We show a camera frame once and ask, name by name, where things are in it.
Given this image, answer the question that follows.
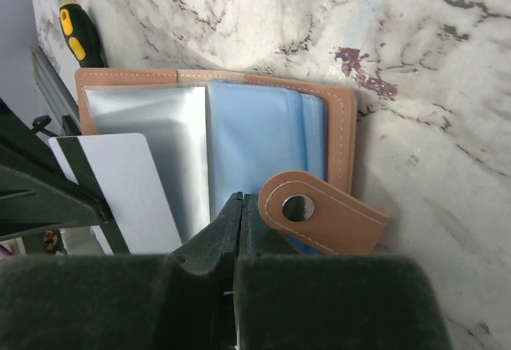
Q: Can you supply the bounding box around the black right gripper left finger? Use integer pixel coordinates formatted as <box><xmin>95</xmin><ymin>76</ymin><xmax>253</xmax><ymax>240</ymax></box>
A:
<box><xmin>1</xmin><ymin>193</ymin><xmax>243</xmax><ymax>349</ymax></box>

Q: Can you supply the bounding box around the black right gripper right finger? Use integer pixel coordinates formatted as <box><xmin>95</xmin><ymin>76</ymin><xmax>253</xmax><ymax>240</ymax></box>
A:
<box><xmin>235</xmin><ymin>195</ymin><xmax>452</xmax><ymax>349</ymax></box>

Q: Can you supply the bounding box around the tan leather card holder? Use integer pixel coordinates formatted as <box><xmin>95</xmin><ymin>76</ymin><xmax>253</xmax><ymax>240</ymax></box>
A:
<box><xmin>75</xmin><ymin>68</ymin><xmax>389</xmax><ymax>255</ymax></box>

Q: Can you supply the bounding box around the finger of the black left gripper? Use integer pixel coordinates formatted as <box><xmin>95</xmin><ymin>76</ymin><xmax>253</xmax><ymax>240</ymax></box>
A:
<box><xmin>1</xmin><ymin>102</ymin><xmax>110</xmax><ymax>238</ymax></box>

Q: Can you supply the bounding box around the yellow black handled screwdriver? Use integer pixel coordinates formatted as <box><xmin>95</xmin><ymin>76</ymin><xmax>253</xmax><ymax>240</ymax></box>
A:
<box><xmin>59</xmin><ymin>2</ymin><xmax>106</xmax><ymax>68</ymax></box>

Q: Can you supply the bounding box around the aluminium front rail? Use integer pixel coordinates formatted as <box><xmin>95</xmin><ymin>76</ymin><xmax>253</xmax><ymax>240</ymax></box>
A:
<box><xmin>30</xmin><ymin>46</ymin><xmax>81</xmax><ymax>136</ymax></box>

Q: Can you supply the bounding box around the white card with black stripe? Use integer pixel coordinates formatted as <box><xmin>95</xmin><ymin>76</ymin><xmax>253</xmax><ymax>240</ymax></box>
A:
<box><xmin>49</xmin><ymin>133</ymin><xmax>182</xmax><ymax>255</ymax></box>

